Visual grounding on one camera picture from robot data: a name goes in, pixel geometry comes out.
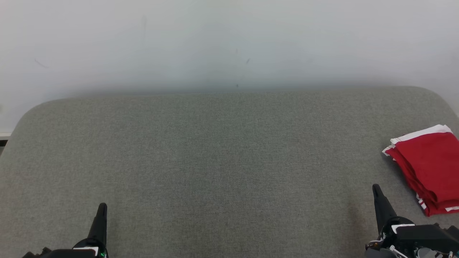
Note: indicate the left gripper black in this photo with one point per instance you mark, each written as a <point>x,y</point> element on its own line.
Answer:
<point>64,253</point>

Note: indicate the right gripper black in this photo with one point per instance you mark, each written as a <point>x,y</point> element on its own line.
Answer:
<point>430,236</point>

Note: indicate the wall baseboard strip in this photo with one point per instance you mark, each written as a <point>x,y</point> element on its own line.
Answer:
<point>3,138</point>

